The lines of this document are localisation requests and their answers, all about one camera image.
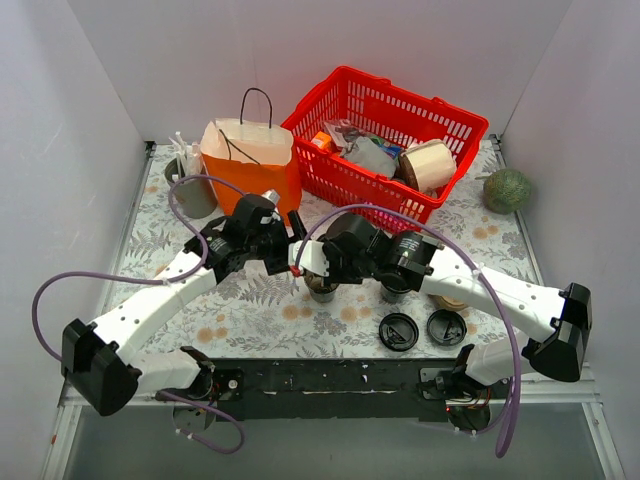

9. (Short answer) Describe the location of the floral patterned table mat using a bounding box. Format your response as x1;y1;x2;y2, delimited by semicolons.
108;141;538;358

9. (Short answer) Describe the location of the red plastic shopping basket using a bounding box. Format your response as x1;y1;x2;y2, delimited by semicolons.
282;66;489;233

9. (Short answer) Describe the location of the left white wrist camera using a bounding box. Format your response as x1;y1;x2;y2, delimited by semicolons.
262;189;280;206

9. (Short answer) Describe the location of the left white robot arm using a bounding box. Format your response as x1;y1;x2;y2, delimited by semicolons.
62;194;307;416

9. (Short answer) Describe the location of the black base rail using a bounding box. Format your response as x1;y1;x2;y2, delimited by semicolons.
154;357;501;424

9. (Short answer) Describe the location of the black paper coffee cup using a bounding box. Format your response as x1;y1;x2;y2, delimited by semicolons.
381;284;410;304

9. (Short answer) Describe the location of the orange paper gift bag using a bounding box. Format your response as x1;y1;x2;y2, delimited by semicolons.
200;114;302;214

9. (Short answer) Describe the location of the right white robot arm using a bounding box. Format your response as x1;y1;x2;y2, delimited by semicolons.
304;213;592;398

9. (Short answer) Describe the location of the grey cup with straws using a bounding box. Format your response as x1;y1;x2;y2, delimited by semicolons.
164;131;217;219

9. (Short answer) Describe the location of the brown cardboard cup carrier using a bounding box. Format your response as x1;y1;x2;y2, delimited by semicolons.
430;295;468;312

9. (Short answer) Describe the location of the black coffee lid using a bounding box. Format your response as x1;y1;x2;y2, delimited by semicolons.
426;309;467;347
378;313;419;352

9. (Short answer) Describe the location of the green round melon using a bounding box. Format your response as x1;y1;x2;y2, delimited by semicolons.
483;168;533;215

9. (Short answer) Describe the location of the beige tape roll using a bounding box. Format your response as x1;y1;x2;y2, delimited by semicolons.
398;139;457;193

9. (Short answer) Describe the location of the grey crumpled bag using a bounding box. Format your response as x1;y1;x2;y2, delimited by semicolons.
343;136;396;179

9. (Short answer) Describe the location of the orange snack packet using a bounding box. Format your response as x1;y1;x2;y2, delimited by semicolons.
311;131;334;152

